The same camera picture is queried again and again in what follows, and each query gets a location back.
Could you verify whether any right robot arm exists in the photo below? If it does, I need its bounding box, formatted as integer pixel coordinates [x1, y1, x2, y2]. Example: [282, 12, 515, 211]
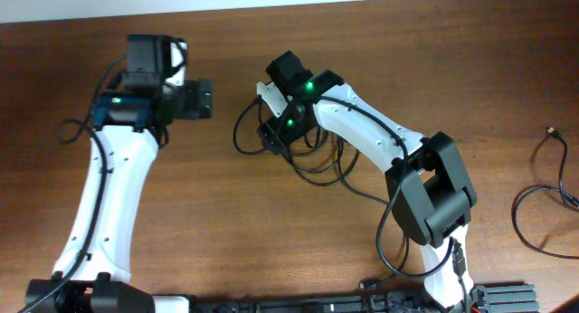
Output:
[256, 52, 477, 312]

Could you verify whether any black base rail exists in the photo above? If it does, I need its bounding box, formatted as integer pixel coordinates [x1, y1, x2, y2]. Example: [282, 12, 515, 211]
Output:
[153, 283, 539, 313]

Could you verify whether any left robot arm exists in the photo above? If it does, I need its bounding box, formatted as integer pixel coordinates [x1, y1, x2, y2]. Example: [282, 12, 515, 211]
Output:
[23, 34, 213, 312]

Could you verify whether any black cable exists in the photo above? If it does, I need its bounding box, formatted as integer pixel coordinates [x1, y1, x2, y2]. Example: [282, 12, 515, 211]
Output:
[511, 126, 579, 261]
[257, 100, 390, 205]

